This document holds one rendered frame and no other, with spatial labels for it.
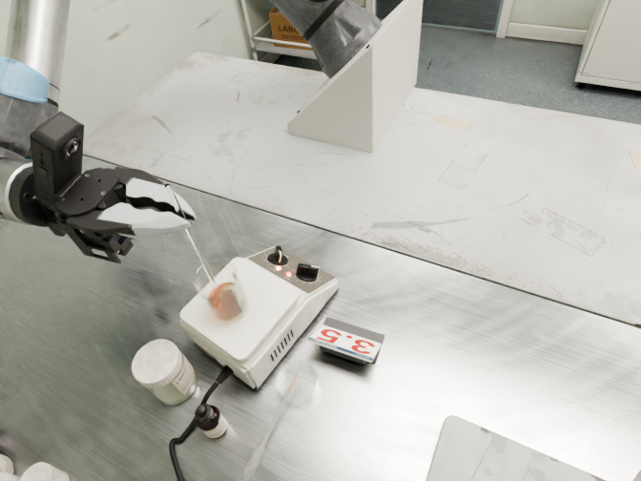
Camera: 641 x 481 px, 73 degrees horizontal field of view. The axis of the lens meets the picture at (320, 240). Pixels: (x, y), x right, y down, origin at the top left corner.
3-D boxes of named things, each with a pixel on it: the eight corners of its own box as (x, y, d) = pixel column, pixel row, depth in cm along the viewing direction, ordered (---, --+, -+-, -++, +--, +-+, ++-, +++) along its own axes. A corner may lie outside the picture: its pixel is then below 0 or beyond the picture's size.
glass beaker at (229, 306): (220, 288, 59) (202, 252, 53) (257, 295, 58) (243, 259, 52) (202, 326, 55) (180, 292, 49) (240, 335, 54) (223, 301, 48)
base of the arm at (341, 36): (345, 57, 101) (316, 24, 98) (392, 13, 89) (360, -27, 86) (320, 90, 92) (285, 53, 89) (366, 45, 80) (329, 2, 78)
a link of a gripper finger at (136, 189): (218, 226, 50) (150, 214, 52) (203, 189, 45) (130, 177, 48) (206, 247, 48) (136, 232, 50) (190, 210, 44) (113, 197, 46)
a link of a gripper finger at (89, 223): (155, 215, 46) (90, 200, 48) (148, 203, 45) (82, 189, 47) (129, 248, 43) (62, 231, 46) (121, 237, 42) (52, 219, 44)
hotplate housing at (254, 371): (278, 254, 73) (269, 222, 67) (341, 288, 67) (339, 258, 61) (181, 356, 62) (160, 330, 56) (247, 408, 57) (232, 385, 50)
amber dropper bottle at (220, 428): (203, 420, 56) (185, 401, 51) (225, 411, 57) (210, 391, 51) (207, 443, 54) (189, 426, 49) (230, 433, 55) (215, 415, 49)
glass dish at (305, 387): (286, 362, 60) (284, 355, 58) (324, 372, 59) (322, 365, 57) (272, 400, 57) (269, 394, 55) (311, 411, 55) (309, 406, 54)
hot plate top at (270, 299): (238, 257, 63) (237, 253, 62) (303, 295, 58) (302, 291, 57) (177, 318, 57) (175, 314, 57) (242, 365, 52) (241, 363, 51)
